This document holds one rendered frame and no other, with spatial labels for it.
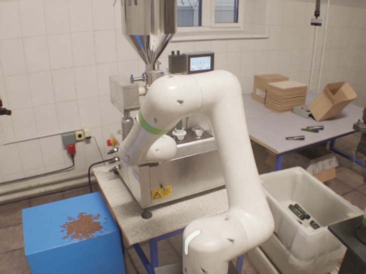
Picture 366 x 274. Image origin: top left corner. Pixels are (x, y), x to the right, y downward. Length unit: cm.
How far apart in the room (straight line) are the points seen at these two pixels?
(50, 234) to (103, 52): 173
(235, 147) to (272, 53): 310
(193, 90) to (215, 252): 41
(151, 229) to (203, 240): 70
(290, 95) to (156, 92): 235
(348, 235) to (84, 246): 126
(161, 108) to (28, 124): 227
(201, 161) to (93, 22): 176
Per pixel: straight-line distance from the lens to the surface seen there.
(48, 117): 296
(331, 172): 324
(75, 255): 176
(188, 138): 165
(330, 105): 283
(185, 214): 156
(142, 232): 146
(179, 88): 79
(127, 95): 154
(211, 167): 160
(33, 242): 177
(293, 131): 263
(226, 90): 86
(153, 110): 80
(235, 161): 87
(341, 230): 133
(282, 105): 301
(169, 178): 150
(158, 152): 119
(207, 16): 377
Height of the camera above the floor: 171
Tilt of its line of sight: 24 degrees down
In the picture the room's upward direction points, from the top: straight up
